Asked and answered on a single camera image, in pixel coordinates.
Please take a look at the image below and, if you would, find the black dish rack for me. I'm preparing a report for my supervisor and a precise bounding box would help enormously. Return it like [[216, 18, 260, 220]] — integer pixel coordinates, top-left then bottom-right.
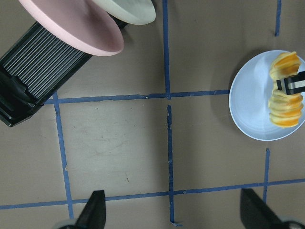
[[0, 22, 92, 127]]

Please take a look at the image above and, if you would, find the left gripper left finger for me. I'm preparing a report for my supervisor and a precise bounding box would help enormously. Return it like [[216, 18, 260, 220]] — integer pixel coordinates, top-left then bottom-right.
[[74, 190, 106, 229]]

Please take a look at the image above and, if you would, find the pink plate in rack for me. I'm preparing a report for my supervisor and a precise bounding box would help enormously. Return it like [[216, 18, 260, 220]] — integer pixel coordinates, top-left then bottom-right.
[[20, 0, 124, 56]]

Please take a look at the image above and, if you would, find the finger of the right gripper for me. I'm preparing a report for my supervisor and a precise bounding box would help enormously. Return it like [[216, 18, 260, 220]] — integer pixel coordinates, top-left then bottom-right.
[[276, 79, 305, 94], [285, 71, 305, 83]]

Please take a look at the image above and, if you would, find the cream plate in rack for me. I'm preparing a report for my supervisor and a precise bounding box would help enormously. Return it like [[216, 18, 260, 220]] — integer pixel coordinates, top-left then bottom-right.
[[93, 0, 156, 25]]

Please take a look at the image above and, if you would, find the blue plate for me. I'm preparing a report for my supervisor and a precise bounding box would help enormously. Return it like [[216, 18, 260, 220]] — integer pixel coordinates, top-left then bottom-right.
[[229, 50, 305, 141]]

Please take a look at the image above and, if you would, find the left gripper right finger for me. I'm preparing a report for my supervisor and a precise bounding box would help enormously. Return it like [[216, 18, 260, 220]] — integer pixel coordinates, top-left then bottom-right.
[[240, 188, 289, 229]]

